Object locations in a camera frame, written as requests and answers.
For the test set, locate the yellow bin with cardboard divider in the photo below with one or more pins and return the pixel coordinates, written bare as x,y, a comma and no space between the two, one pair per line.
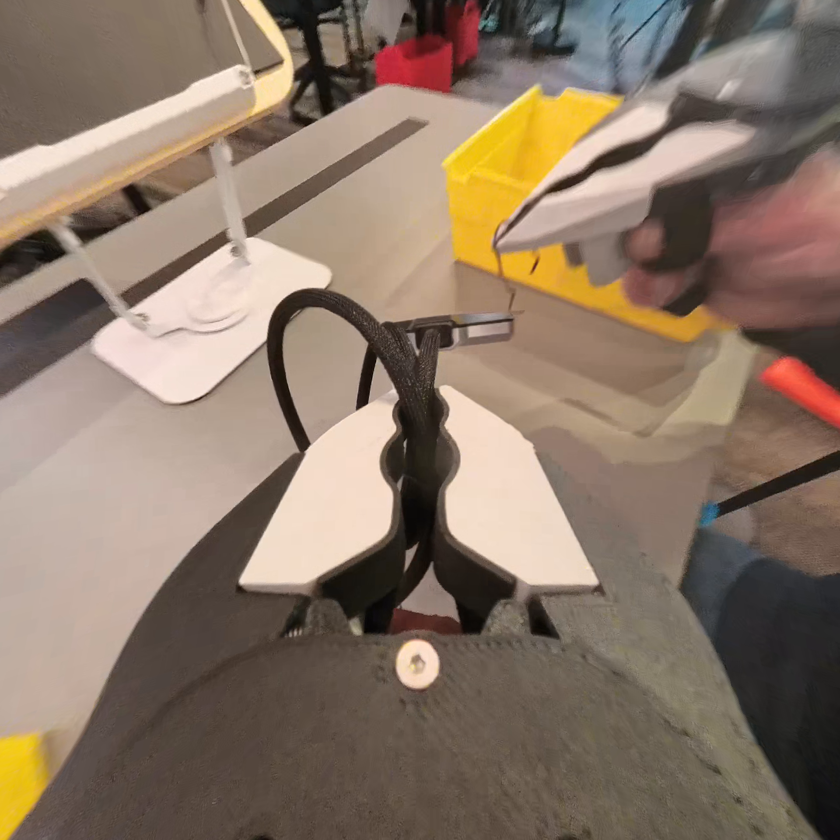
19,781

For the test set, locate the person's right hand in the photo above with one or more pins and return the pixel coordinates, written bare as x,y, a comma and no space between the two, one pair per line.
774,256

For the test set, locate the black office chair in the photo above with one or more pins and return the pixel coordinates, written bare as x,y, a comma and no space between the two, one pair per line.
321,59

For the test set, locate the black rod with blue tip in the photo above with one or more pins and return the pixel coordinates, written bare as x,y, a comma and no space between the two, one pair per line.
768,489

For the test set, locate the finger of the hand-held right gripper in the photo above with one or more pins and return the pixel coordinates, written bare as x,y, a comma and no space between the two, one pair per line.
590,210
617,131

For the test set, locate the white port bar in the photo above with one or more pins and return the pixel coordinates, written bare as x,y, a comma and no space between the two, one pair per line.
118,138

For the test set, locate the white metal stand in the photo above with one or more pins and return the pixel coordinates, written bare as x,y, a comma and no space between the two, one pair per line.
216,328

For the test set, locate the person's blue jeans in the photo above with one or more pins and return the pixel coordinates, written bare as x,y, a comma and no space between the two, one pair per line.
715,577

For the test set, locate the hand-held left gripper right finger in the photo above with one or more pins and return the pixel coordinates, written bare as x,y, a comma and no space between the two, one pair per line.
518,512

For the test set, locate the orange tube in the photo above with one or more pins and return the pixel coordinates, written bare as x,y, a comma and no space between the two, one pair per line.
800,390

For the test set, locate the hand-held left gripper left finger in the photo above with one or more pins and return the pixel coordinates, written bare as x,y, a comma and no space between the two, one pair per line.
334,512

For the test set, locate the plain yellow bin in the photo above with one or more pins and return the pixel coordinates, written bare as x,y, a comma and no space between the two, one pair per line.
512,190

